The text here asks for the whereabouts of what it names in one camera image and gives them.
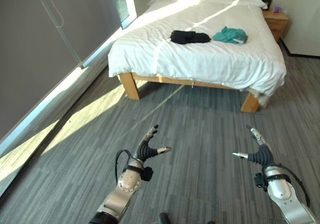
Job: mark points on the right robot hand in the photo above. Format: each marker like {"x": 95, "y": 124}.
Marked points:
{"x": 260, "y": 153}

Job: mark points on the white bed sheet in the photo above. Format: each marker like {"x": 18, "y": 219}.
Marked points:
{"x": 200, "y": 47}

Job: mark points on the teal garment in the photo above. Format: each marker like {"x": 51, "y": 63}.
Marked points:
{"x": 231, "y": 35}

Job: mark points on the wooden bed frame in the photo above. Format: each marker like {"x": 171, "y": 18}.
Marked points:
{"x": 190, "y": 84}

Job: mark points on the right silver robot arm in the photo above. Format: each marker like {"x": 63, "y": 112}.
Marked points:
{"x": 282, "y": 194}

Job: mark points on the black picture frame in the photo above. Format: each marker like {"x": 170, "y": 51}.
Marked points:
{"x": 267, "y": 4}

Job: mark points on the purple small object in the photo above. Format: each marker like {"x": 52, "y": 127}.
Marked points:
{"x": 277, "y": 9}

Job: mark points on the black robot body part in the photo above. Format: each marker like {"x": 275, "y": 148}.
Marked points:
{"x": 165, "y": 219}

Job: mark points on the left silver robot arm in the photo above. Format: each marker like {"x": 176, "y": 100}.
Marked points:
{"x": 122, "y": 186}

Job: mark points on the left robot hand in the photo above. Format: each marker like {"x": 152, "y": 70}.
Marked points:
{"x": 146, "y": 148}

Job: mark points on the black garment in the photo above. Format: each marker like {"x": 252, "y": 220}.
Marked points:
{"x": 189, "y": 37}

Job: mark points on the wooden nightstand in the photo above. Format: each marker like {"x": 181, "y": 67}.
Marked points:
{"x": 276, "y": 24}

